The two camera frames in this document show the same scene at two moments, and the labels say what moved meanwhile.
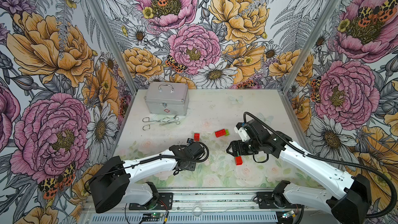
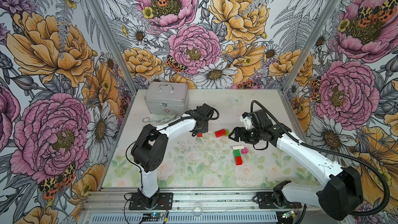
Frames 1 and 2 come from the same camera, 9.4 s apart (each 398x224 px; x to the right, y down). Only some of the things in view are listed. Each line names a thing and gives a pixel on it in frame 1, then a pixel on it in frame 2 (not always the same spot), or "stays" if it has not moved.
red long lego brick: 220,133 stays
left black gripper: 190,168 -> 204,130
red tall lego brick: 239,161 stays
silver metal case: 167,98 stays
